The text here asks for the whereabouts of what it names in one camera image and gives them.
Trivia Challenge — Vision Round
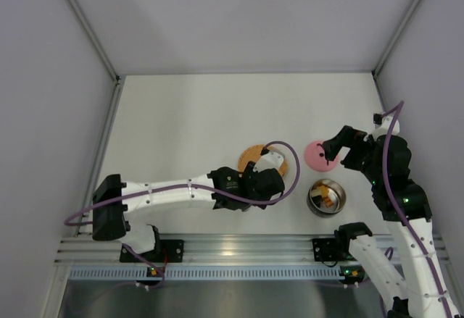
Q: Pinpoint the woven bamboo tray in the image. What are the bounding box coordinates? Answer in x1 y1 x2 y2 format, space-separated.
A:
237 144 289 177

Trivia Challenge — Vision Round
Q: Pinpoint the braised pork piece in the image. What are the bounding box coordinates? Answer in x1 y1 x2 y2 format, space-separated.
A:
323 197 334 208

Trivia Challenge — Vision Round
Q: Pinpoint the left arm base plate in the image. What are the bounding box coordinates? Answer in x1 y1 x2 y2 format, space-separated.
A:
119 239 184 263

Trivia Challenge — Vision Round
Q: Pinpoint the purple cable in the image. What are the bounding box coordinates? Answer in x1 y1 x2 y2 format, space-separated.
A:
64 140 301 290
380 100 454 318

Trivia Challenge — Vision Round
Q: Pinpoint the aluminium rail frame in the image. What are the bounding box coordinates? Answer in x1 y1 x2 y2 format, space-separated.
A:
54 233 450 267

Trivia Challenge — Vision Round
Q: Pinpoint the left frame post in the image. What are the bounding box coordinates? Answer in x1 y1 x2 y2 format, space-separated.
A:
46 0 121 82

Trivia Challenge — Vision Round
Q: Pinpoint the flower shaped yellow cookie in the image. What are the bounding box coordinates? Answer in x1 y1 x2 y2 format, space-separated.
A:
316 185 328 198

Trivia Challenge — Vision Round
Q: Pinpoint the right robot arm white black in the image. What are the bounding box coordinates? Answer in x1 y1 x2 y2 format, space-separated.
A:
320 126 462 317

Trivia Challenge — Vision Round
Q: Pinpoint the right frame post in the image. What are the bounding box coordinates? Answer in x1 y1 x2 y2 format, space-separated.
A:
372 0 442 77

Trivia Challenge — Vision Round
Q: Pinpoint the slotted cable duct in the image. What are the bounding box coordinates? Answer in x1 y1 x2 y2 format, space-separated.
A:
68 265 361 281

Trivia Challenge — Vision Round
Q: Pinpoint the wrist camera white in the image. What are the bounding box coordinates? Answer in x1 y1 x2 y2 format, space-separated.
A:
255 147 287 176
371 113 394 141

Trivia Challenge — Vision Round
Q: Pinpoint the pink round lid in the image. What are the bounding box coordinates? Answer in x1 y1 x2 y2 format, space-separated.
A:
304 141 340 172

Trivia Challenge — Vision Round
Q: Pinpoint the frame post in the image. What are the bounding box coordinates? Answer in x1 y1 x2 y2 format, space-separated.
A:
46 0 121 82
372 0 442 77

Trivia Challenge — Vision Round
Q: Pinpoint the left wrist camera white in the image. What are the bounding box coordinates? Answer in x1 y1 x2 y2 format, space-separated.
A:
255 147 287 176

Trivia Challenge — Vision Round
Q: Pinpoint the black sandwich cookie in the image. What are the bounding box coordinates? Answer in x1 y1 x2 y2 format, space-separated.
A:
310 195 323 205

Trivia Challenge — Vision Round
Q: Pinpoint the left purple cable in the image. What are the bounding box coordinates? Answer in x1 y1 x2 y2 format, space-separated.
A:
64 140 301 290

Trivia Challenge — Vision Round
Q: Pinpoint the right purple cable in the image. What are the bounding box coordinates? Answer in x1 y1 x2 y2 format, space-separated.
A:
380 100 454 318

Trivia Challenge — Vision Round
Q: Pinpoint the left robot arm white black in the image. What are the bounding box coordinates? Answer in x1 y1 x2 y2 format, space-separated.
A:
92 163 285 254

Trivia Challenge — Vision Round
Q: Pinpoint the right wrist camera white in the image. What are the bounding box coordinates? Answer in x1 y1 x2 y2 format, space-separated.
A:
371 113 394 141

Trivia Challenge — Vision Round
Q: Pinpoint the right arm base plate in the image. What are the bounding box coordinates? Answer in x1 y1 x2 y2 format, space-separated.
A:
312 238 354 262

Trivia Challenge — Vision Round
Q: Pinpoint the steel lunch box bowl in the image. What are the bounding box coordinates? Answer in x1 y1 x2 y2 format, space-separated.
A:
307 179 347 218

